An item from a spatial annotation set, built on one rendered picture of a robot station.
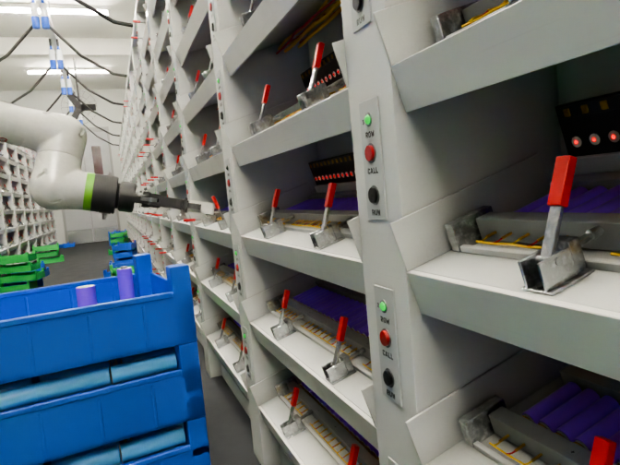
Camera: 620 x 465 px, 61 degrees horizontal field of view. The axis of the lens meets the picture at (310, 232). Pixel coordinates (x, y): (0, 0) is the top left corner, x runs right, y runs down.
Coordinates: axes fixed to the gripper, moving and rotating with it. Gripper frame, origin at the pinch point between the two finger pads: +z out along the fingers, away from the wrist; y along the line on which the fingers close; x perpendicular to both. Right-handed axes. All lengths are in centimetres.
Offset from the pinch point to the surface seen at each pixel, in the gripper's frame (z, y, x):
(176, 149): 3, -114, 28
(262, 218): 9.3, 27.6, -1.1
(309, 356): 12, 58, -23
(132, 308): -18, 86, -13
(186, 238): 13, -115, -13
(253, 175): 6.6, 25.5, 7.9
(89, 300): -22, 83, -13
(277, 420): 16, 36, -42
